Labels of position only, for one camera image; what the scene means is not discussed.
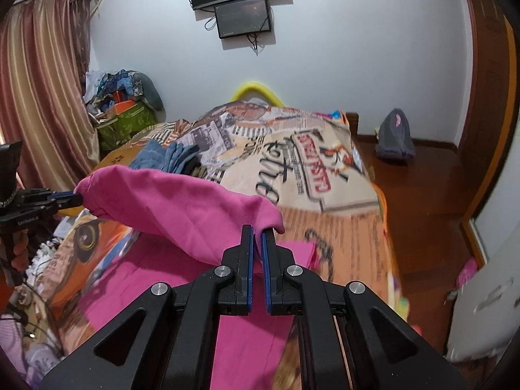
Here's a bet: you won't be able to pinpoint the striped pink gold curtain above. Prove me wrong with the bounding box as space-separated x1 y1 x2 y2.
1 0 99 190

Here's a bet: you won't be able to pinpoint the pile of clothes on basket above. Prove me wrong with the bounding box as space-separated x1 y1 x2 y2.
84 69 165 113

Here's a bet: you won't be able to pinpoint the small black wall monitor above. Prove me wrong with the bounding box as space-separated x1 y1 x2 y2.
214 0 271 40

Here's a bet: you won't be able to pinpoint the pink pants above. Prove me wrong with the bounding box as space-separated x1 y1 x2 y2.
72 164 320 390

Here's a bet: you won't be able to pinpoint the printed newspaper-pattern bedspread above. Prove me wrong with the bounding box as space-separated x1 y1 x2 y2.
30 101 410 354

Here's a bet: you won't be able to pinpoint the yellow foam pool noodle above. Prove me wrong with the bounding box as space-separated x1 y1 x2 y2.
231 81 285 108

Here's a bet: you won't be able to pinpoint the folded blue jeans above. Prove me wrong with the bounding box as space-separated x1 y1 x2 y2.
129 140 201 175

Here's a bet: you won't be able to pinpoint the grey backpack on floor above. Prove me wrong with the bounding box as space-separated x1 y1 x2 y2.
375 108 416 160

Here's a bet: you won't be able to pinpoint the green storage basket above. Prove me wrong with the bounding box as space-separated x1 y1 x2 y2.
95 103 157 151

